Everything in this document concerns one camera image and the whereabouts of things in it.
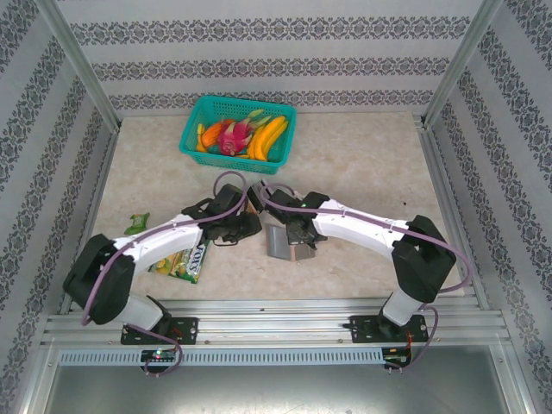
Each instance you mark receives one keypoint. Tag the gold VIP card stack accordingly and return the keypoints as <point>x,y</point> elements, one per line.
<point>249,212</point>

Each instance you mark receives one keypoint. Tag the grey leather card holder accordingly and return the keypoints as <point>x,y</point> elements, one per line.
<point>276,243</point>

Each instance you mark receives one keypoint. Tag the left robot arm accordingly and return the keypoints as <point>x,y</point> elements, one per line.
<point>99,276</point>

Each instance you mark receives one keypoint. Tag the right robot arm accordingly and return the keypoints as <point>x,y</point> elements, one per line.
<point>424,259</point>

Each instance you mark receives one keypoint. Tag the Fox's candy bag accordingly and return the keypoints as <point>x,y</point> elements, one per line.
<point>190,267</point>

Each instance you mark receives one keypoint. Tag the pink dragon fruit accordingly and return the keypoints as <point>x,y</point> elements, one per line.
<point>230,138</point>

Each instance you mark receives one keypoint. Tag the small green candy wrapper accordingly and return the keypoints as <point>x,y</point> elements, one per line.
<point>138,222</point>

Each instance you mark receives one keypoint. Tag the yellow banana bunch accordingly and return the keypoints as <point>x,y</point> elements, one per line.
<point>265,138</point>

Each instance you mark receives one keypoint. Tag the orange fruit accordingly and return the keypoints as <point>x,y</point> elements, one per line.
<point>211,133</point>

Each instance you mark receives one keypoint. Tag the small yellow fruit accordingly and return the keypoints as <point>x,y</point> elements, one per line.
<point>200,129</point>

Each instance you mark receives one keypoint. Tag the teal plastic basket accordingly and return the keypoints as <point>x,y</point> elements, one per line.
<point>202,108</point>

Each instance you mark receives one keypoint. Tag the grey metal sheet panel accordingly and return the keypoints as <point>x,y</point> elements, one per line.
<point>276,392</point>

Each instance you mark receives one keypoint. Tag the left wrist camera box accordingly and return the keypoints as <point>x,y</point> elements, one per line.
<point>230,196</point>

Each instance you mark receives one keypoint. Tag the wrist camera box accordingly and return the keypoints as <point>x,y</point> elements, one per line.
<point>282,200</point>
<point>230,196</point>

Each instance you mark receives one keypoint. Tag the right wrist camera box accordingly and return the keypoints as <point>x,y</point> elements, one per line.
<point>282,200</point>

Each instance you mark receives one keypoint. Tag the aluminium mounting rail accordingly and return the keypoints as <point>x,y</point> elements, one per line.
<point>267,321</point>

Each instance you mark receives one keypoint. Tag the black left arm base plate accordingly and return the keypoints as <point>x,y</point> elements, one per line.
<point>185,330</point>

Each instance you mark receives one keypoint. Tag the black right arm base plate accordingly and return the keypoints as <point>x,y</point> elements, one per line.
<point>362,330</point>

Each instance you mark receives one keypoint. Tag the aluminium side rail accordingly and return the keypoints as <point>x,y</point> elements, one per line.
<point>440,172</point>
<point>89,220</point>

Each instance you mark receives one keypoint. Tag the aluminium frame post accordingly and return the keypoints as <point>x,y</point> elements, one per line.
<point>461,60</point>
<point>79,60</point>

